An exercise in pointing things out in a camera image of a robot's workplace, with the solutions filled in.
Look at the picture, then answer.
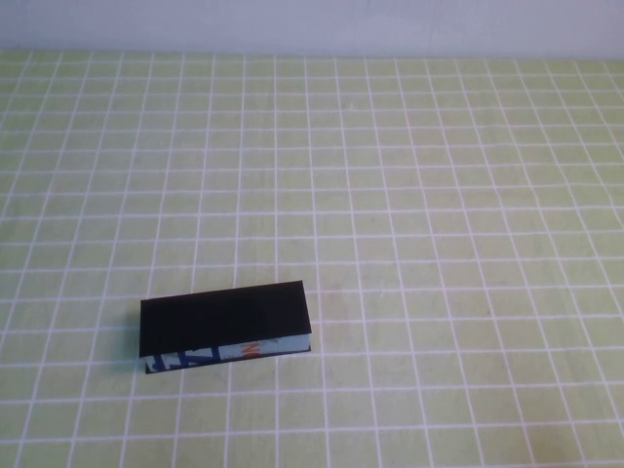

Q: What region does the black printed glasses case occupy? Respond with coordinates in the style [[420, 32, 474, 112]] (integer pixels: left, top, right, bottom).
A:
[[139, 280, 313, 376]]

